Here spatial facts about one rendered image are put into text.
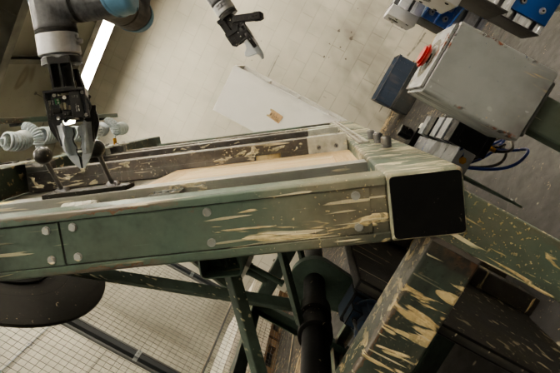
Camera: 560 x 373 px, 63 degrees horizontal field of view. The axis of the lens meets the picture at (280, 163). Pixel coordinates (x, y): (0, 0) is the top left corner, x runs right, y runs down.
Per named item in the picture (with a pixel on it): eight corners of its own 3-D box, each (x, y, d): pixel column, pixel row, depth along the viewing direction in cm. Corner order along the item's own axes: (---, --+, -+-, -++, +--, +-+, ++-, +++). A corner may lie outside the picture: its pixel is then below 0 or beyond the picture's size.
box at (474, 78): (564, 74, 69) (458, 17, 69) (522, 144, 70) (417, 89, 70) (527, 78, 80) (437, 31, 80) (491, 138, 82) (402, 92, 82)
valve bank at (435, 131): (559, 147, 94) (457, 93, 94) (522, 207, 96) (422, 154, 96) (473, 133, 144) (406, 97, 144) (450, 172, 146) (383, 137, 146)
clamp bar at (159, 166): (348, 155, 144) (340, 78, 141) (-6, 197, 153) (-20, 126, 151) (346, 152, 154) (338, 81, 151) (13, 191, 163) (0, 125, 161)
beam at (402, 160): (469, 234, 72) (464, 166, 71) (392, 242, 73) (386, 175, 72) (350, 137, 291) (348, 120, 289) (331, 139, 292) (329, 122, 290)
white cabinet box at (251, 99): (392, 150, 520) (234, 64, 520) (367, 192, 534) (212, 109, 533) (387, 141, 579) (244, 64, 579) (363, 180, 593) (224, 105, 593)
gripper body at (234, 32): (237, 48, 177) (219, 22, 176) (255, 35, 175) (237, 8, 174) (233, 47, 170) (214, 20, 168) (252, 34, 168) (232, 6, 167)
